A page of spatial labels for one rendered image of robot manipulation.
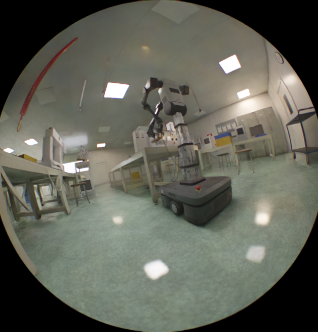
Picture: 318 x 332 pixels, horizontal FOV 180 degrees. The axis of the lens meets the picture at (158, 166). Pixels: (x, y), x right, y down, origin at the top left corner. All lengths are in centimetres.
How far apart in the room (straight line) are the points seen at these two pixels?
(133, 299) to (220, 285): 33
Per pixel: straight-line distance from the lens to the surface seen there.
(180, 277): 54
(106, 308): 57
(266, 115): 519
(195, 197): 68
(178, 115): 108
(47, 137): 196
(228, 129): 560
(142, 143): 188
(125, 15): 232
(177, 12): 244
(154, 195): 129
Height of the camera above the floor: 48
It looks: level
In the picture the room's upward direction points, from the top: 11 degrees counter-clockwise
